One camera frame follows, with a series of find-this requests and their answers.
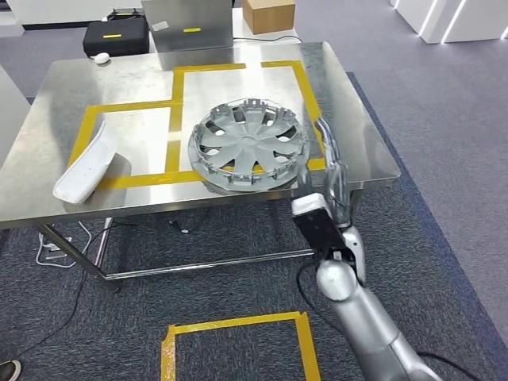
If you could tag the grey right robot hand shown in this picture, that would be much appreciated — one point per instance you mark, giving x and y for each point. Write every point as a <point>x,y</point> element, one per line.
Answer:
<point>337,194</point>

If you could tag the grey plastic wheel hubcap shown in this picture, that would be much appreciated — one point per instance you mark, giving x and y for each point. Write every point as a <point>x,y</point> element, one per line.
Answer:
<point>247,144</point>

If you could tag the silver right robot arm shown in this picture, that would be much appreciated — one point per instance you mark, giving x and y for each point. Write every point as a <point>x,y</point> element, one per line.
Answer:
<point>357,310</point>

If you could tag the stainless steel workbench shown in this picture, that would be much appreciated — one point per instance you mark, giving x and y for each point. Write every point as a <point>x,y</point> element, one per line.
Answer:
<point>369,152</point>

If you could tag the white curved plastic part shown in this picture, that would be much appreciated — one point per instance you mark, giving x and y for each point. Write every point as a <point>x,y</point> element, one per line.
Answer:
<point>85,173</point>

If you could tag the yellow floor tape square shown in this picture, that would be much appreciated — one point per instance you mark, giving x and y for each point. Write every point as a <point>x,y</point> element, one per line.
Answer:
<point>238,321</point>

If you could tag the brown cardboard box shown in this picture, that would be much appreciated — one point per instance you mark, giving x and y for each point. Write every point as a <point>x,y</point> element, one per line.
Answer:
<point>269,18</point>

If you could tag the white display platform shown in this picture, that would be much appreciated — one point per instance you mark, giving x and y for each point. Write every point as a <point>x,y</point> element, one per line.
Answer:
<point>432,26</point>

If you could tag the yellow bench marking tape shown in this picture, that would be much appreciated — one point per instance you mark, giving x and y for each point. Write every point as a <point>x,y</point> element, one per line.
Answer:
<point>177,84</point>

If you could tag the silver metal case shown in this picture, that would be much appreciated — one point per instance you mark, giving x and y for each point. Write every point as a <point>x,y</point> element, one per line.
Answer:
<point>186,21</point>

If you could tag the black equipment case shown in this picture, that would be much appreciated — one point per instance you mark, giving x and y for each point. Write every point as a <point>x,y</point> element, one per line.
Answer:
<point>115,39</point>

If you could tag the white computer mouse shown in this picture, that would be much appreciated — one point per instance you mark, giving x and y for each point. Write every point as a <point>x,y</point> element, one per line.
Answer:
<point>102,58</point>

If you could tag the grey floor socket box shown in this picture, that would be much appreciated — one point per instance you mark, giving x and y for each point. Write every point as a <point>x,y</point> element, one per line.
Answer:
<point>60,248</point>

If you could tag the white low cabinet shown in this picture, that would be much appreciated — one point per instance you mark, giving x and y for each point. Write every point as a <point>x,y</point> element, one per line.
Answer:
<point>60,10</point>

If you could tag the person's shoe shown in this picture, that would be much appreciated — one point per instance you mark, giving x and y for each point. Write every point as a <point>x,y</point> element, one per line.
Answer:
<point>8,371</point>

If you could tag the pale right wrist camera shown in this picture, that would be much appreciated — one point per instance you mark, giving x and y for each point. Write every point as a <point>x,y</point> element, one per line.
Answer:
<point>313,226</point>

